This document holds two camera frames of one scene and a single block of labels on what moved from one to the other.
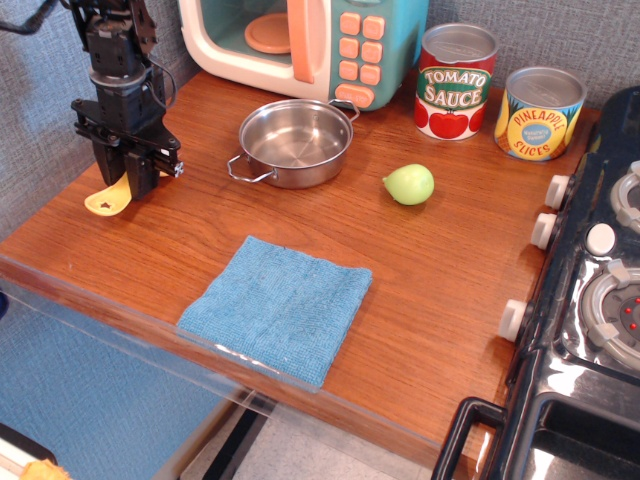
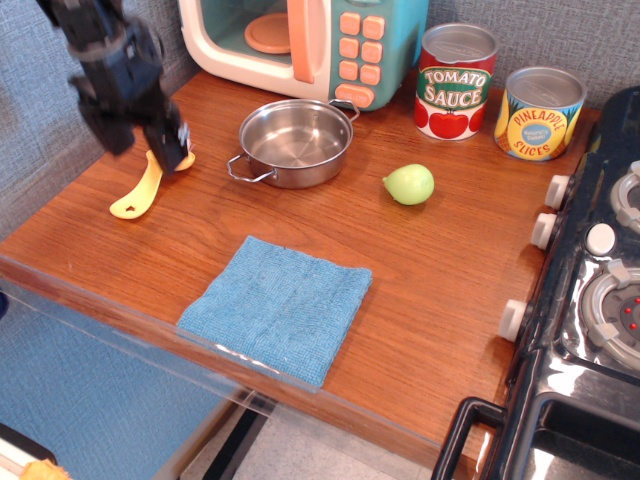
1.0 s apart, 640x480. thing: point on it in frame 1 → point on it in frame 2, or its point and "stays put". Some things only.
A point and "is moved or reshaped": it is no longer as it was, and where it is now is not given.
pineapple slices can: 538,112 stays put
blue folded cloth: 280,308 stays put
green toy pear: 410,184 stays put
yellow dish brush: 112,199 is moved or reshaped
